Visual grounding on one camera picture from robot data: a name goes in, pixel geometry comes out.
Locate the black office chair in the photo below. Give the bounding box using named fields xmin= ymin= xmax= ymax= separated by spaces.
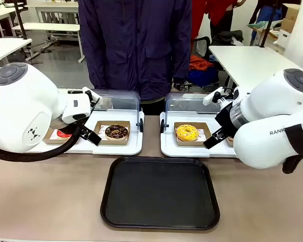
xmin=191 ymin=36 xmax=219 ymax=93

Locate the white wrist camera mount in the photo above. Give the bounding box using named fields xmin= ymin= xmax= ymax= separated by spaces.
xmin=203 ymin=86 xmax=234 ymax=106
xmin=67 ymin=86 xmax=104 ymax=111

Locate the orange cloth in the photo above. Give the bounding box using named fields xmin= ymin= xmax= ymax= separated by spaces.
xmin=188 ymin=55 xmax=215 ymax=71

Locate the person in red clothes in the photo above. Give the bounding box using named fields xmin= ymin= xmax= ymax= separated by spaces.
xmin=191 ymin=0 xmax=246 ymax=41

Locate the black serving tray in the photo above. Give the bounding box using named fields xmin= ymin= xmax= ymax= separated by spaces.
xmin=100 ymin=156 xmax=221 ymax=231

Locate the chocolate sprinkled donut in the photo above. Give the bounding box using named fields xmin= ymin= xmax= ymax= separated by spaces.
xmin=105 ymin=124 xmax=129 ymax=141

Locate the blue bag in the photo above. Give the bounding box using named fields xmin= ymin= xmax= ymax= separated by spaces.
xmin=186 ymin=67 xmax=219 ymax=86

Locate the black stand pole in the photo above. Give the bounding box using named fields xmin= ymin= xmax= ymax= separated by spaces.
xmin=259 ymin=0 xmax=276 ymax=48
xmin=14 ymin=0 xmax=29 ymax=40

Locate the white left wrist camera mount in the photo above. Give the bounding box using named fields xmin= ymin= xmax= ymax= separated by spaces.
xmin=67 ymin=86 xmax=104 ymax=111

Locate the red glazed donut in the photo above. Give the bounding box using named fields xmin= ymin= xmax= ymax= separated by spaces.
xmin=57 ymin=128 xmax=73 ymax=139

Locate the black cable sleeve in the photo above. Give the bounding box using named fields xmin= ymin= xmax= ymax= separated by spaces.
xmin=0 ymin=123 xmax=84 ymax=162

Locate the person's left hand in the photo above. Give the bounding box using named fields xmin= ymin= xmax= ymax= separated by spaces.
xmin=173 ymin=80 xmax=186 ymax=92

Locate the person in navy jacket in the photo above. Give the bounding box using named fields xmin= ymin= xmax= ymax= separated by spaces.
xmin=77 ymin=0 xmax=192 ymax=116

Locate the yellow sprinkled donut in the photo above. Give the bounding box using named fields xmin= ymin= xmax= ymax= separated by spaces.
xmin=176 ymin=124 xmax=199 ymax=142

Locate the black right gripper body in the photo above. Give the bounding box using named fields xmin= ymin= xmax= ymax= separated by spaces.
xmin=215 ymin=103 xmax=239 ymax=134

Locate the person in blue clothes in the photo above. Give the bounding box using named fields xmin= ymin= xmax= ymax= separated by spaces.
xmin=248 ymin=0 xmax=283 ymax=26

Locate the brown cardboard carton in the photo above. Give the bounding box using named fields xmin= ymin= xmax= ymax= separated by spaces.
xmin=282 ymin=3 xmax=301 ymax=34

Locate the dark jacket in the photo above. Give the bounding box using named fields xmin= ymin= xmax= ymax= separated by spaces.
xmin=212 ymin=30 xmax=244 ymax=47

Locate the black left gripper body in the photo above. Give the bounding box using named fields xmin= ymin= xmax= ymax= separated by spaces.
xmin=51 ymin=117 xmax=88 ymax=135

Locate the black arm strap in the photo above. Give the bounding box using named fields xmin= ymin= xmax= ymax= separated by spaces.
xmin=282 ymin=123 xmax=303 ymax=174

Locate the white office table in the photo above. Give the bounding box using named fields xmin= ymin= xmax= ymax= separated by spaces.
xmin=209 ymin=45 xmax=303 ymax=94
xmin=24 ymin=2 xmax=80 ymax=24
xmin=12 ymin=22 xmax=85 ymax=64
xmin=0 ymin=37 xmax=33 ymax=70

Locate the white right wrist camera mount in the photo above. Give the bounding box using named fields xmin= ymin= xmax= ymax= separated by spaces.
xmin=203 ymin=86 xmax=234 ymax=106

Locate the white storage box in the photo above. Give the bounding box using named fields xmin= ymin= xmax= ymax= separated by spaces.
xmin=277 ymin=29 xmax=291 ymax=46

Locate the clear plastic case lid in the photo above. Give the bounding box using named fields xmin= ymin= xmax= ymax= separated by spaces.
xmin=160 ymin=92 xmax=226 ymax=134
xmin=90 ymin=89 xmax=144 ymax=133

